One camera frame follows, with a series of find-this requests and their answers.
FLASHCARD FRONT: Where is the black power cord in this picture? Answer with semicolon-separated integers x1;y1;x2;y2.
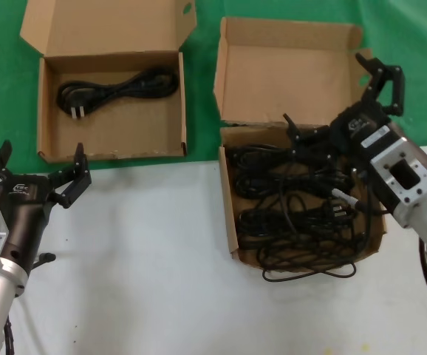
225;143;335;169
57;66;180;120
237;205;357;241
234;168;353;200

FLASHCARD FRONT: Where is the cardboard box with torn lid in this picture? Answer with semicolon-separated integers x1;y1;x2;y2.
213;16;389;269

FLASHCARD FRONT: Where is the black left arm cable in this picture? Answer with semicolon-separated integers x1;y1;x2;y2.
0;317;17;355

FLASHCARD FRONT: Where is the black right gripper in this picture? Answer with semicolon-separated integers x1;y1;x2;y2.
282;53;406;162

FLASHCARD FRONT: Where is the cardboard box with round hole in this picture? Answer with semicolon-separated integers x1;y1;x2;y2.
19;0;198;163

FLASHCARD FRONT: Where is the loose tangled black cord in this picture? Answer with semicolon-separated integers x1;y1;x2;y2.
256;173;375;284

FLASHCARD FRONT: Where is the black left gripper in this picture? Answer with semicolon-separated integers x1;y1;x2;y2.
0;139;92;275

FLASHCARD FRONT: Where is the black cable connector stub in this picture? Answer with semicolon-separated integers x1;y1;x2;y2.
32;252;56;271

